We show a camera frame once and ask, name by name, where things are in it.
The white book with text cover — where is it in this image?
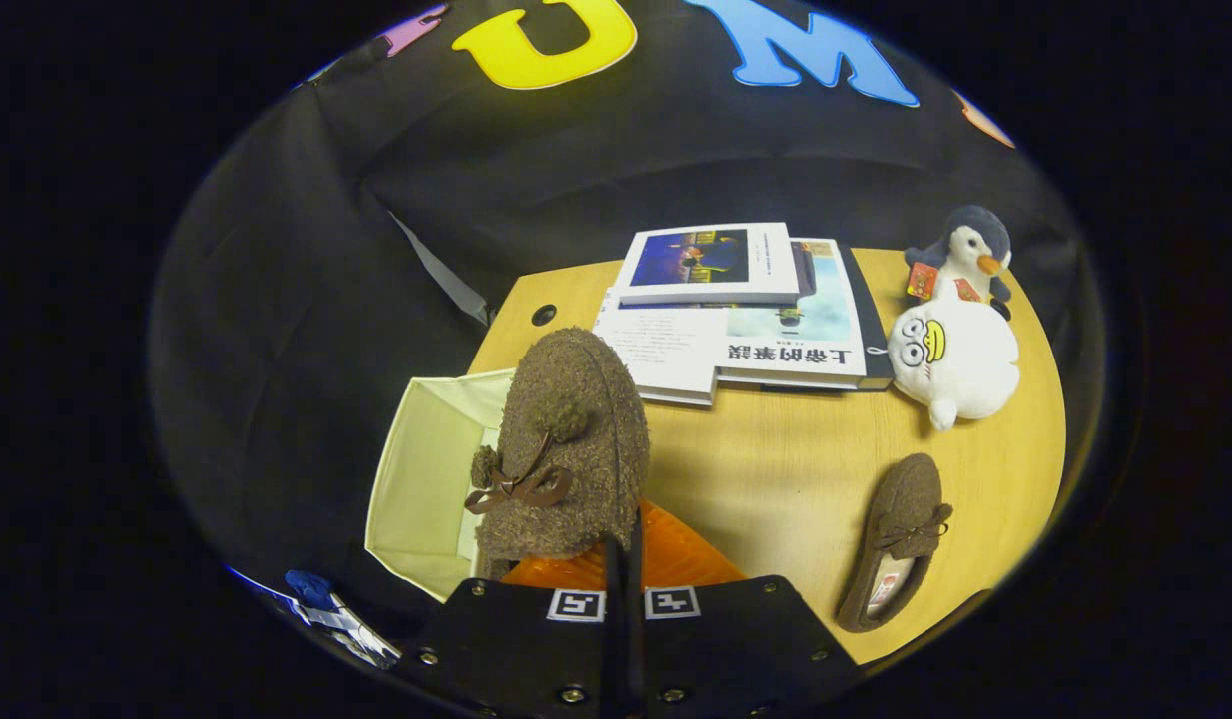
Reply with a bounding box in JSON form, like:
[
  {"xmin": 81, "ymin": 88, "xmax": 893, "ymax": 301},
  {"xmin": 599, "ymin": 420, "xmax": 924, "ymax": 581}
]
[{"xmin": 590, "ymin": 288, "xmax": 725, "ymax": 408}]

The black backdrop cloth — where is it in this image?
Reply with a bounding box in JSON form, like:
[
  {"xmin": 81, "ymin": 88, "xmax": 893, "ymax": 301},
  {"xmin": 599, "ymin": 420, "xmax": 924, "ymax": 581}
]
[{"xmin": 152, "ymin": 0, "xmax": 1106, "ymax": 640}]

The blue plastic object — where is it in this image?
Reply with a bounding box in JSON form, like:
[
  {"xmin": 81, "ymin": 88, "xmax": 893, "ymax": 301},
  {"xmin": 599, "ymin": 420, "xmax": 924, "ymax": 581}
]
[{"xmin": 282, "ymin": 567, "xmax": 335, "ymax": 612}]

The white book with photo cover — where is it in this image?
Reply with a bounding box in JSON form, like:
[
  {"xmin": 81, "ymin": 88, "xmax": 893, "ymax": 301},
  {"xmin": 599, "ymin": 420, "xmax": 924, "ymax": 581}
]
[{"xmin": 613, "ymin": 222, "xmax": 802, "ymax": 307}]

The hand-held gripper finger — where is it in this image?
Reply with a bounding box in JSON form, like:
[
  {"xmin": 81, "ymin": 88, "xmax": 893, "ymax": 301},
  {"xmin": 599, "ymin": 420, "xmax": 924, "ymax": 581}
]
[
  {"xmin": 631, "ymin": 499, "xmax": 864, "ymax": 719},
  {"xmin": 401, "ymin": 536, "xmax": 625, "ymax": 719}
]

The white duck plush toy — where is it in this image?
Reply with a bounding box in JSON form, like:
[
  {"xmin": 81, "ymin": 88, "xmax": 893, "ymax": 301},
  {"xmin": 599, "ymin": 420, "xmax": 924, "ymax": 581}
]
[{"xmin": 886, "ymin": 285, "xmax": 1021, "ymax": 432}]

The green fabric storage box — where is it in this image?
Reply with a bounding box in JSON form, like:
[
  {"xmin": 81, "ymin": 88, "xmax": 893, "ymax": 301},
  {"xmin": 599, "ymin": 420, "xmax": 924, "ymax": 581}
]
[{"xmin": 364, "ymin": 369, "xmax": 517, "ymax": 603}]

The grey penguin plush toy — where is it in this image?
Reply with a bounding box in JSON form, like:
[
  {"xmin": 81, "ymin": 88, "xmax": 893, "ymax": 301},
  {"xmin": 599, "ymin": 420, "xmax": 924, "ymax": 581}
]
[{"xmin": 904, "ymin": 205, "xmax": 1014, "ymax": 306}]

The book with sky cover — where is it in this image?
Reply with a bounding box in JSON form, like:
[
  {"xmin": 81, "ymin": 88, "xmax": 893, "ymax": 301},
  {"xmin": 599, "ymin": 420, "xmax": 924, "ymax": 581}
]
[{"xmin": 716, "ymin": 238, "xmax": 869, "ymax": 390}]

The brown fuzzy shoe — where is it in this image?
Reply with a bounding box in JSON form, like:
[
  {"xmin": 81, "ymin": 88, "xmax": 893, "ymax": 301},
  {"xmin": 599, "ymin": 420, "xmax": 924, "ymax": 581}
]
[
  {"xmin": 836, "ymin": 453, "xmax": 953, "ymax": 634},
  {"xmin": 464, "ymin": 327, "xmax": 652, "ymax": 580}
]

